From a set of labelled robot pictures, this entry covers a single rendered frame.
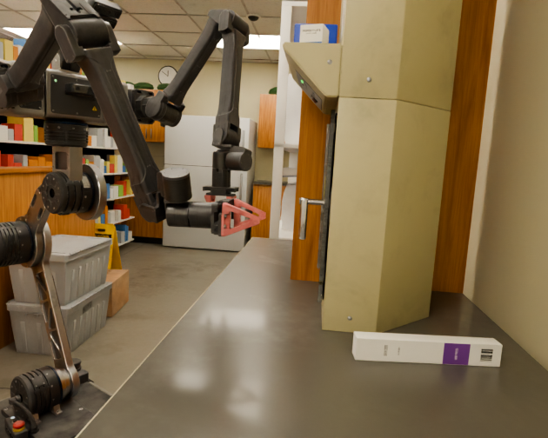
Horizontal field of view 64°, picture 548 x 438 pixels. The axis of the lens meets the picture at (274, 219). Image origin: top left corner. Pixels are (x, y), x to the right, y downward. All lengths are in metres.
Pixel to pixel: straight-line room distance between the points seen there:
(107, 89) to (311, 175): 0.58
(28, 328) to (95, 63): 2.37
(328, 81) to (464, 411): 0.61
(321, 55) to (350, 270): 0.43
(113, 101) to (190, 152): 5.03
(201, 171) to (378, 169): 5.16
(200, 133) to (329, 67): 5.13
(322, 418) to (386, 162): 0.48
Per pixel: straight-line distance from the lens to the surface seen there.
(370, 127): 0.88
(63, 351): 2.05
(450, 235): 1.31
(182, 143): 6.04
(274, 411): 0.66
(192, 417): 0.65
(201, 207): 0.94
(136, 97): 1.71
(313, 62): 0.90
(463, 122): 1.31
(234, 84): 1.42
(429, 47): 0.99
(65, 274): 2.92
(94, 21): 1.04
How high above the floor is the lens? 1.28
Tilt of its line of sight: 8 degrees down
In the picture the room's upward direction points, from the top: 3 degrees clockwise
